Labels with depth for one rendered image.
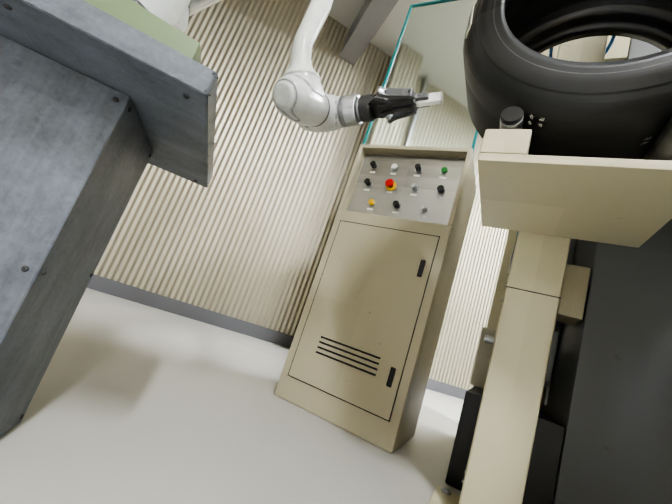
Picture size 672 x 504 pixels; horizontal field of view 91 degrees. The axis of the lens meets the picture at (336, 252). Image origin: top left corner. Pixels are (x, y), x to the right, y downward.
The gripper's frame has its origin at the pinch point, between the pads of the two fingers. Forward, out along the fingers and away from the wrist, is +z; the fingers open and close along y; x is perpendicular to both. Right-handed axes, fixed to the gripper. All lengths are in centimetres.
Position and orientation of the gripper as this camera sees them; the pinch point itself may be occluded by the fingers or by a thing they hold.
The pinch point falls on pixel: (429, 99)
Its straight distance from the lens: 103.6
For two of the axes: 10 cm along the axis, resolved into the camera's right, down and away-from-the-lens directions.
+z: 9.0, 0.6, -4.4
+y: 4.0, 3.2, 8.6
